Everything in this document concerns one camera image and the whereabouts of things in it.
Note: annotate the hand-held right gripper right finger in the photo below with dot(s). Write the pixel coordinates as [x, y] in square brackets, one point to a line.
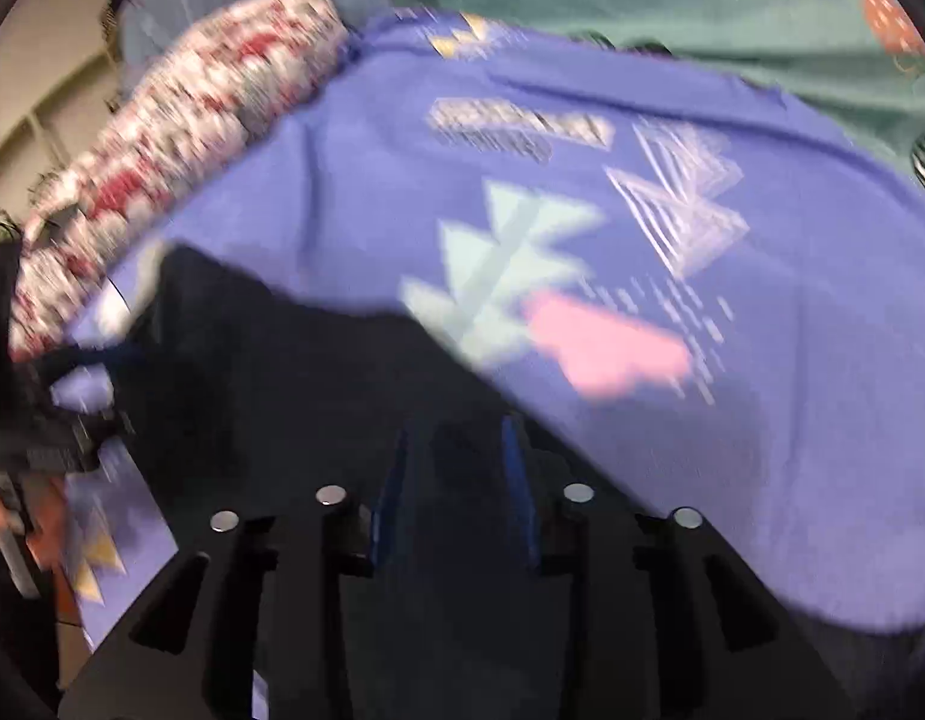
[524, 517]

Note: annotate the floral bolster pillow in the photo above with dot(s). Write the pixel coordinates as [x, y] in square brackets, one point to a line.
[192, 112]

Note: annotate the teal heart-print sheet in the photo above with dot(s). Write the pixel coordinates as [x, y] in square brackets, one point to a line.
[657, 0]

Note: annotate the dark navy pants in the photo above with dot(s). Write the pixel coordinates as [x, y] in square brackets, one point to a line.
[282, 390]

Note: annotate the purple printed bedsheet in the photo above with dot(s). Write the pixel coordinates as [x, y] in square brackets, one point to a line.
[732, 465]

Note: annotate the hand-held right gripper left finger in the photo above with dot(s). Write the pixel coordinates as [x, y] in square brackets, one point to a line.
[387, 517]

